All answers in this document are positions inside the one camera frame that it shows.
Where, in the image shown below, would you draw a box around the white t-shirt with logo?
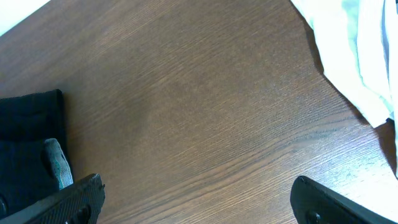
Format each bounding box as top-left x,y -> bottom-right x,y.
290,0 -> 398,178

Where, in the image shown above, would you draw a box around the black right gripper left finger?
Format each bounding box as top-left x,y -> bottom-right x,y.
1,174 -> 105,224

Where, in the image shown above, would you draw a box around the black shorts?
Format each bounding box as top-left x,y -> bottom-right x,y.
1,90 -> 73,218

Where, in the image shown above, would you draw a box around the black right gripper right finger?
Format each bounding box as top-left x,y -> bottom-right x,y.
290,175 -> 394,224

